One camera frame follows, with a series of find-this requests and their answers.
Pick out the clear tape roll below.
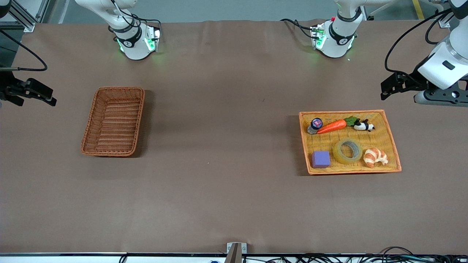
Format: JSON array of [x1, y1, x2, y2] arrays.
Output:
[[332, 138, 363, 165]]

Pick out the orange rimmed yellow wicker basket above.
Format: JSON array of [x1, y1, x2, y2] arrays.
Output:
[[299, 110, 402, 176]]

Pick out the brown wicker basket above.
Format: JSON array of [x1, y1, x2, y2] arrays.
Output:
[[81, 87, 146, 157]]

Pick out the toy panda figure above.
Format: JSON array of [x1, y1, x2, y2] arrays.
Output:
[[353, 119, 375, 132]]

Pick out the toy croissant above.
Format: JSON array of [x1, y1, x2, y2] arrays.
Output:
[[363, 148, 389, 169]]

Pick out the orange toy carrot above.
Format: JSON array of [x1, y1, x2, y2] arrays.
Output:
[[317, 116, 359, 134]]

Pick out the small bottle with pink cap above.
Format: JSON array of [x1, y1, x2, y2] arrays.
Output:
[[307, 118, 323, 135]]

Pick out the purple foam cube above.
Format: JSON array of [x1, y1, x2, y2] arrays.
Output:
[[311, 150, 331, 169]]

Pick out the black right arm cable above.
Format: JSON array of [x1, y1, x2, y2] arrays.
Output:
[[0, 29, 48, 72]]

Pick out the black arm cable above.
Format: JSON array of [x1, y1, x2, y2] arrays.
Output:
[[384, 9, 454, 75], [0, 29, 48, 72]]

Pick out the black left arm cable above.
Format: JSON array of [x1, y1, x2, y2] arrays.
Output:
[[384, 9, 454, 75]]

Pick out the black left base cable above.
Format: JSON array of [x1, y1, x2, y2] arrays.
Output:
[[280, 18, 316, 39]]

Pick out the black base cable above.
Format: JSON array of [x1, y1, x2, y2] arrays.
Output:
[[109, 0, 162, 41], [280, 18, 316, 39]]

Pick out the black right base cable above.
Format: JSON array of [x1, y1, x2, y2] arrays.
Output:
[[109, 0, 162, 41]]

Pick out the tangled black cables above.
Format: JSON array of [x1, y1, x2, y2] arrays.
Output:
[[241, 247, 468, 263]]

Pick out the metal table edge bracket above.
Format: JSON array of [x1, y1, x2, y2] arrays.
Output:
[[226, 242, 248, 263]]

